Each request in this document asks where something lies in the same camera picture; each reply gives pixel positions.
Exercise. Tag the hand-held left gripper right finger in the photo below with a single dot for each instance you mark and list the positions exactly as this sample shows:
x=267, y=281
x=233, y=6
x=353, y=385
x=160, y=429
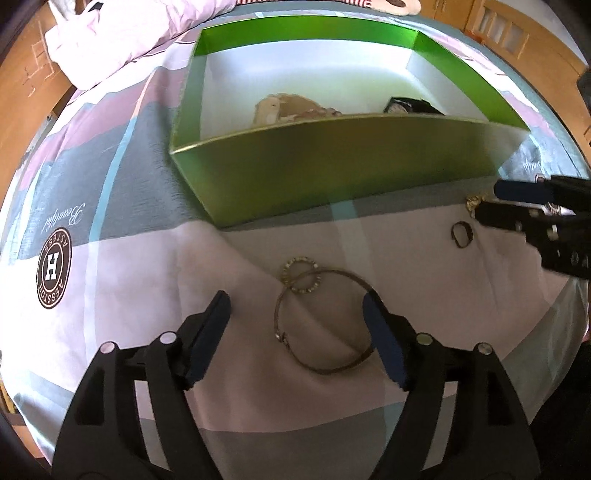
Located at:
x=385, y=337

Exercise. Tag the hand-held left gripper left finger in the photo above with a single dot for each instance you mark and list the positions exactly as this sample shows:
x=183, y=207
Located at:
x=207, y=337

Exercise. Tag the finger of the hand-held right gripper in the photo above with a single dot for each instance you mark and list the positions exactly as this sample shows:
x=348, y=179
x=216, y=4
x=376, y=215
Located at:
x=498, y=217
x=517, y=190

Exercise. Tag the gold pendant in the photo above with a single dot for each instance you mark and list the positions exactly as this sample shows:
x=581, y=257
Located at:
x=473, y=203

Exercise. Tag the silver bangle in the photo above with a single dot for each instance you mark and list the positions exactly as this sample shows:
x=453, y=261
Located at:
x=281, y=337

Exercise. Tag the black wristwatch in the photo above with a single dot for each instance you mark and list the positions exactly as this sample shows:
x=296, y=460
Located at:
x=415, y=105

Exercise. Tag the green cardboard box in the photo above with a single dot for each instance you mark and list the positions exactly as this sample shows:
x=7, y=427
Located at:
x=323, y=161

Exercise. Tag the wooden footboard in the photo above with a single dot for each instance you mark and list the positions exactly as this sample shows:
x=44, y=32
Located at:
x=531, y=41

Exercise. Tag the striped plush toy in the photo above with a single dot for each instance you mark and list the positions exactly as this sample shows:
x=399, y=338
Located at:
x=392, y=4

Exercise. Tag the pink pillow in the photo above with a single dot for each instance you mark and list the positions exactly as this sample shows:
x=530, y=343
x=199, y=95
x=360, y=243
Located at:
x=115, y=41

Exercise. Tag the wooden headboard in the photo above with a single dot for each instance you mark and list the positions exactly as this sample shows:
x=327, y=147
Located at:
x=27, y=60

